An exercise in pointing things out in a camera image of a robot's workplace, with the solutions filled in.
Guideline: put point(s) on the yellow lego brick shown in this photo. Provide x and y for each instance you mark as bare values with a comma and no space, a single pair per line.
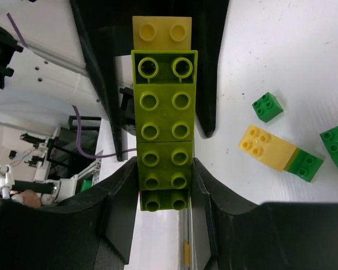
267,148

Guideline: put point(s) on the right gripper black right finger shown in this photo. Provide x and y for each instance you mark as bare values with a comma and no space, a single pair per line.
208,25

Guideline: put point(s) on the yellow lego plate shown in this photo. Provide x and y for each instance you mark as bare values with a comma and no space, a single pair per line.
162,33

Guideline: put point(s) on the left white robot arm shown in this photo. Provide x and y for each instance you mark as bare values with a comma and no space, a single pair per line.
41,83

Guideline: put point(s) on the lime lego stack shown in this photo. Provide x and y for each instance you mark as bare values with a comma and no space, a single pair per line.
164,101

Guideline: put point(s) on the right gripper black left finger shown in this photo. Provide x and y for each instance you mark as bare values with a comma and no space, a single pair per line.
105,32

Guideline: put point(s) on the small green lego brick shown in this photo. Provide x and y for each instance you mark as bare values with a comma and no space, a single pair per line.
267,107

